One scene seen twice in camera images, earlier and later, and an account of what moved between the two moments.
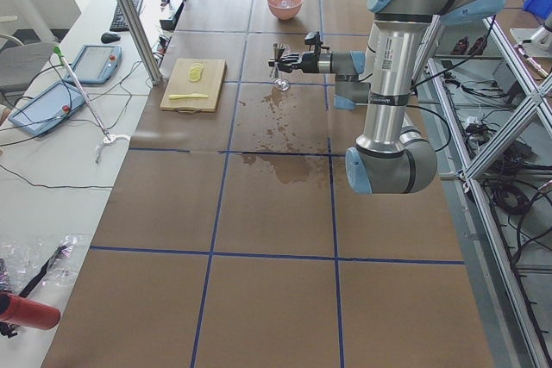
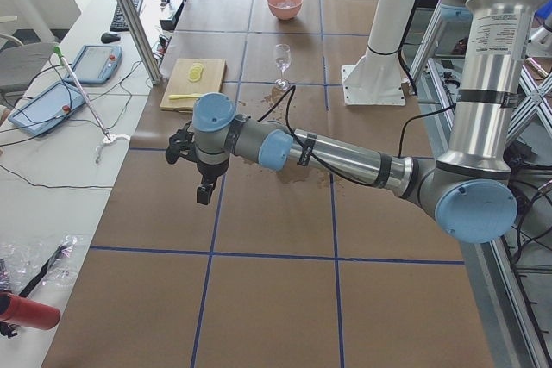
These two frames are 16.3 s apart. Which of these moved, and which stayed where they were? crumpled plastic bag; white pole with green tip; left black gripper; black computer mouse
Moved: left black gripper
Stayed: white pole with green tip; black computer mouse; crumpled plastic bag
